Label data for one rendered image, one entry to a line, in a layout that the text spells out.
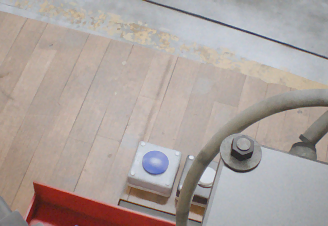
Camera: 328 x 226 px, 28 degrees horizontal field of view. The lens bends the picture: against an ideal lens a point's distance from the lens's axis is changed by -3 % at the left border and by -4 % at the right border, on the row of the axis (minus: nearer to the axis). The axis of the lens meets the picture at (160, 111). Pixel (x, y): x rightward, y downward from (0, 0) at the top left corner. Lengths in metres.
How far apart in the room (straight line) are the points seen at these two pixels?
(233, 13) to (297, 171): 2.20
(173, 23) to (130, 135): 1.42
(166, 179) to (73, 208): 0.14
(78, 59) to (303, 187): 0.86
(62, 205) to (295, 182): 0.68
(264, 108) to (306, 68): 2.06
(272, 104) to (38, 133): 0.75
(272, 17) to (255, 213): 2.24
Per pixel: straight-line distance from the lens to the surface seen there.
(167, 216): 1.01
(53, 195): 0.98
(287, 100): 0.37
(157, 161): 1.01
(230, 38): 2.45
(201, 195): 1.00
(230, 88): 1.15
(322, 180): 0.35
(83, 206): 0.97
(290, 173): 0.35
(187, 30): 2.45
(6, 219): 0.58
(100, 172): 1.04
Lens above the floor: 1.80
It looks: 55 degrees down
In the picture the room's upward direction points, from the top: 7 degrees clockwise
